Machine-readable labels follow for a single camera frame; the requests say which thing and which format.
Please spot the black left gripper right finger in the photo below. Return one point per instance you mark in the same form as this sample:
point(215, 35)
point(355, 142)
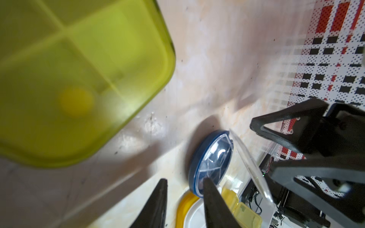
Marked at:
point(217, 214)

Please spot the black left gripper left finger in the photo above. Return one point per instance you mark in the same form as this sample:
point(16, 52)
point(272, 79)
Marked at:
point(153, 214)

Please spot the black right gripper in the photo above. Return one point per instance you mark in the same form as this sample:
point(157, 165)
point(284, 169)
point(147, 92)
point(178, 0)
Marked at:
point(333, 138)

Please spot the green pillbox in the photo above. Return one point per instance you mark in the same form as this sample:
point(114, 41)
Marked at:
point(73, 73)

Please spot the small yellow transparent pillbox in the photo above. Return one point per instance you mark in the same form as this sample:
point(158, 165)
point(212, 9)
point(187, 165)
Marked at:
point(244, 215)

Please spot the round blue pillbox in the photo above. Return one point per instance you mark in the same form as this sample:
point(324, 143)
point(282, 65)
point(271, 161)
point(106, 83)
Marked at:
point(212, 159)

